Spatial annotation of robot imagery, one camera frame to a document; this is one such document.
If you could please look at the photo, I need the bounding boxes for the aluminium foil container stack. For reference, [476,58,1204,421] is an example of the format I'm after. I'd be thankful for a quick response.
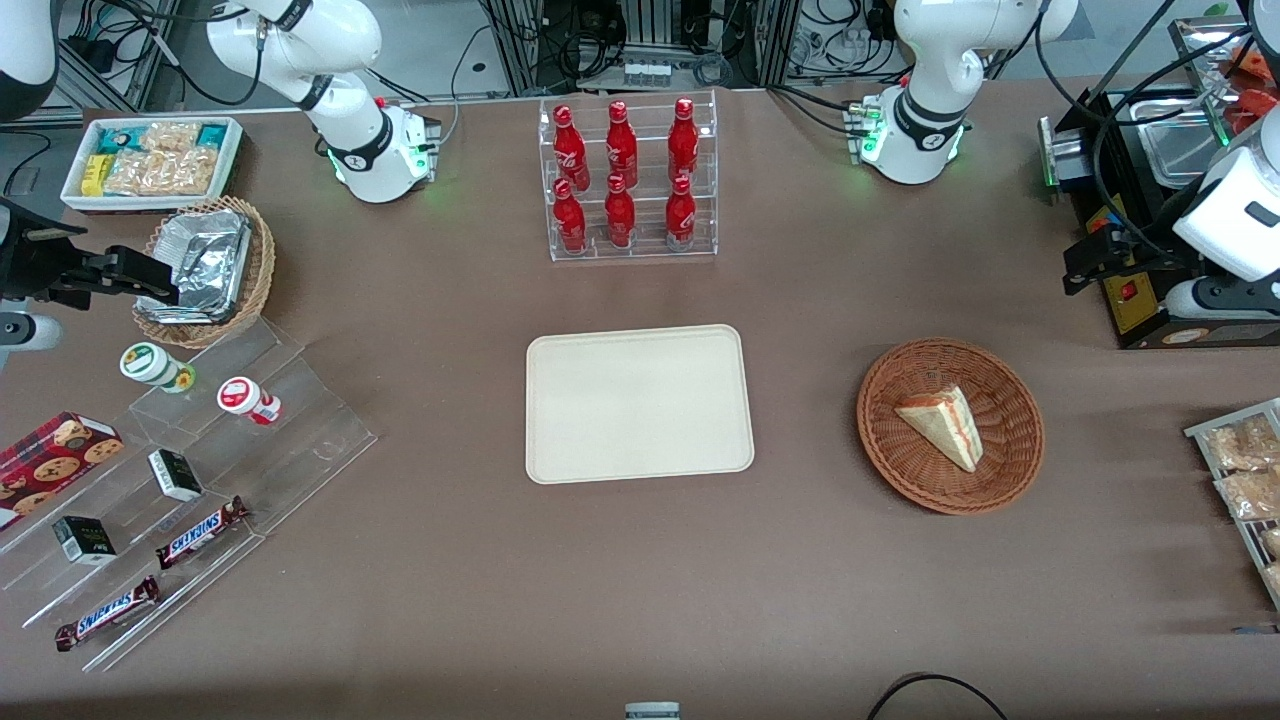
[135,208,253,327]

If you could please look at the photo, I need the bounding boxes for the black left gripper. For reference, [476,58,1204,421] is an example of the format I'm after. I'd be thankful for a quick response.
[1063,214,1202,297]

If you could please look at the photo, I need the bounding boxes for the clear acrylic stepped stand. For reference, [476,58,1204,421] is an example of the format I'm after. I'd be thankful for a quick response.
[0,315,379,673]

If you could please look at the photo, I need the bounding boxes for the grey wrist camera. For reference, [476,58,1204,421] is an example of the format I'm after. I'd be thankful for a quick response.
[0,313,64,352]
[1163,277,1280,322]

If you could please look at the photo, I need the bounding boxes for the grey metal snack tray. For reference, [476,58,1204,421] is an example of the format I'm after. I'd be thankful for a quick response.
[1184,397,1280,613]

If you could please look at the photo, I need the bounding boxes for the grey control box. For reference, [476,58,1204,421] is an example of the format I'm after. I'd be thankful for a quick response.
[1038,115,1097,194]

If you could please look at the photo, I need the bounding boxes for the red yogurt cup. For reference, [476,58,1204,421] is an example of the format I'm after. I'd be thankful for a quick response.
[216,376,283,427]

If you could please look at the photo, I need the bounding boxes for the clear cracker bag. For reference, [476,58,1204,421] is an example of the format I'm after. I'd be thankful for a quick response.
[104,148,219,198]
[140,122,203,154]

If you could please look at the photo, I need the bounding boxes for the stainless steel pan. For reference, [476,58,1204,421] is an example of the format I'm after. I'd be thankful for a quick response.
[1140,110,1237,190]

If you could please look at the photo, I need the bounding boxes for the black countertop appliance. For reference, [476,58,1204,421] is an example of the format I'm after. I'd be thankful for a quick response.
[1085,85,1280,351]

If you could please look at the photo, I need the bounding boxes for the small black carton box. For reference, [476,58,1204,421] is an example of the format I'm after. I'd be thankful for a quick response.
[147,448,205,503]
[51,515,118,567]

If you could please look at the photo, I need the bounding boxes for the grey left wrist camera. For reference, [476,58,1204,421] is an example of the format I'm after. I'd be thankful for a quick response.
[1163,277,1280,322]

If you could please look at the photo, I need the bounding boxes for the red cola bottle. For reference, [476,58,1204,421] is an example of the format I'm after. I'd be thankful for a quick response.
[665,175,698,253]
[605,100,640,189]
[667,97,701,186]
[604,173,637,251]
[553,104,592,191]

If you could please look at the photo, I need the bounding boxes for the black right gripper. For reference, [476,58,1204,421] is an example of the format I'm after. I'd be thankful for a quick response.
[0,198,181,307]

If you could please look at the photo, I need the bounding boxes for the green sunflower yogurt cup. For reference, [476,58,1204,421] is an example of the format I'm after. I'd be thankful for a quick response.
[119,341,197,394]

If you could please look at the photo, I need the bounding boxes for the red cola cans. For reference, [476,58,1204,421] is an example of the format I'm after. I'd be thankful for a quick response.
[552,178,589,255]

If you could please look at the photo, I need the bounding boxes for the black cable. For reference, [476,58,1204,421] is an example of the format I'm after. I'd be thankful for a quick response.
[866,672,1008,720]
[60,0,266,107]

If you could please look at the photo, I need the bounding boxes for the triangular sandwich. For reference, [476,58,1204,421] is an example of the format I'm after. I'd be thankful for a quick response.
[893,384,985,474]

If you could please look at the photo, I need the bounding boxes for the red plaid cookie box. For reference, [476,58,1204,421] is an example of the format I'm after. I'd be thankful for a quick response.
[0,411,126,532]

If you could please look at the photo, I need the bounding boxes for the aluminium profile frame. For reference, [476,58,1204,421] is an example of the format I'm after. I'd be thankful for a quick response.
[478,0,803,93]

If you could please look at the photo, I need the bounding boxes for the Snickers chocolate bar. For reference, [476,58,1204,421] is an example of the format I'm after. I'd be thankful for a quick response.
[155,495,252,571]
[54,575,162,653]

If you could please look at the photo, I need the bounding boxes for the beige plastic tray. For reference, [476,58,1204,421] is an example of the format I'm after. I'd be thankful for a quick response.
[525,323,756,486]

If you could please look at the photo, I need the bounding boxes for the light tan wicker basket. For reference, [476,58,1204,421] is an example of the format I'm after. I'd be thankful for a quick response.
[132,195,278,350]

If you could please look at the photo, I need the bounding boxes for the clear acrylic bottle rack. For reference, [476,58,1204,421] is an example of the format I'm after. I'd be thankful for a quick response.
[538,88,719,264]

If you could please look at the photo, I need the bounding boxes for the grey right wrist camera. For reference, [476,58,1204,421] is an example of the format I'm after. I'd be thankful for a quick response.
[0,313,64,352]

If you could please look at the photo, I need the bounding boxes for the brown round wicker basket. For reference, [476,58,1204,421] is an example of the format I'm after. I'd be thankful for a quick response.
[856,338,1046,517]

